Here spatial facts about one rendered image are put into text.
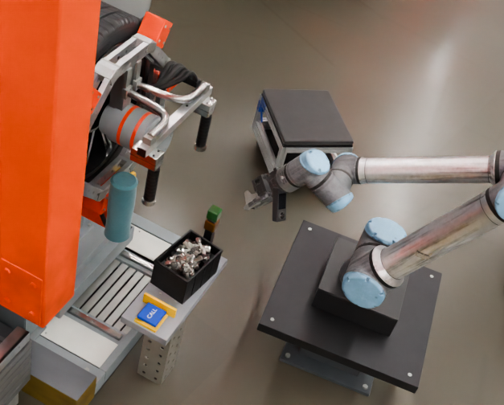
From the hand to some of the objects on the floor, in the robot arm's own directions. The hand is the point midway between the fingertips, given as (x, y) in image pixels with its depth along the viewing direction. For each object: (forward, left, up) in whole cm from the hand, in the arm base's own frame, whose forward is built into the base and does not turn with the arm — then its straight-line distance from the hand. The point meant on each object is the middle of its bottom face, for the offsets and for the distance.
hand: (250, 208), depth 279 cm
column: (+10, +31, -65) cm, 72 cm away
